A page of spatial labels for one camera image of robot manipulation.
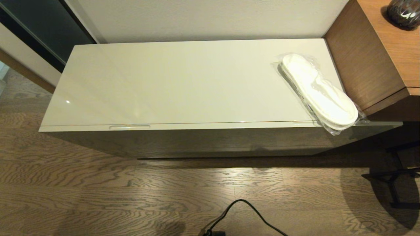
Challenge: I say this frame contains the white slippers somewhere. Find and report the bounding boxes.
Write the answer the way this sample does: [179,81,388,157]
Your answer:
[272,52,369,136]

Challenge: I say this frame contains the beige glossy low cabinet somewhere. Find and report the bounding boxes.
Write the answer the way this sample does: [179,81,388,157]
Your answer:
[39,38,403,160]

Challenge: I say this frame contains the brown wooden desk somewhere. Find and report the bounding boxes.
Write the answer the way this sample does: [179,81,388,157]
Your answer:
[323,0,420,122]

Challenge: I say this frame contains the wooden baseboard strip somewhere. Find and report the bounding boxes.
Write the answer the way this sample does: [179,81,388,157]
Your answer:
[0,49,56,94]

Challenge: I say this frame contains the dark glass door panel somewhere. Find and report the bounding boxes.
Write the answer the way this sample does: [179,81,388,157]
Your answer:
[0,0,97,73]

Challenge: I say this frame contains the dark glass vase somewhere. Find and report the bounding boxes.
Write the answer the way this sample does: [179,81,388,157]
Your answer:
[386,0,420,31]

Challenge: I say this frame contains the black floor power cable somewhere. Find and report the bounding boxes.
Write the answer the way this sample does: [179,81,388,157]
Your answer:
[202,199,288,236]

